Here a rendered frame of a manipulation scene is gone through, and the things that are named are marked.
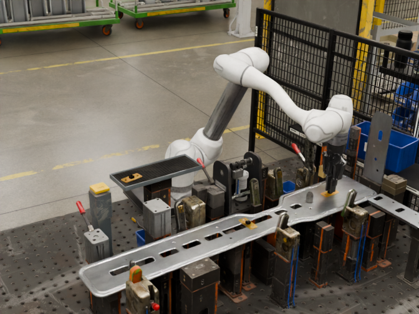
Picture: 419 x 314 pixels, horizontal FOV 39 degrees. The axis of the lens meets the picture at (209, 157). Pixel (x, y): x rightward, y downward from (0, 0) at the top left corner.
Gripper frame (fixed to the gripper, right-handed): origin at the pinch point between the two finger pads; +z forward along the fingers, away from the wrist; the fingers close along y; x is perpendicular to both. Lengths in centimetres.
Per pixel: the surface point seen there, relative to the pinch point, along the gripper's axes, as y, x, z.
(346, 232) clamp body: 19.2, -8.4, 12.1
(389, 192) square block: 13.9, 23.5, 4.5
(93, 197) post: -31, -99, -8
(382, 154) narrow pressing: 4.6, 26.6, -9.6
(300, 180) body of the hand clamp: -16.7, -2.5, 4.8
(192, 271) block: 18, -85, 2
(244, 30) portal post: -560, 392, 96
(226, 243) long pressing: 7, -62, 5
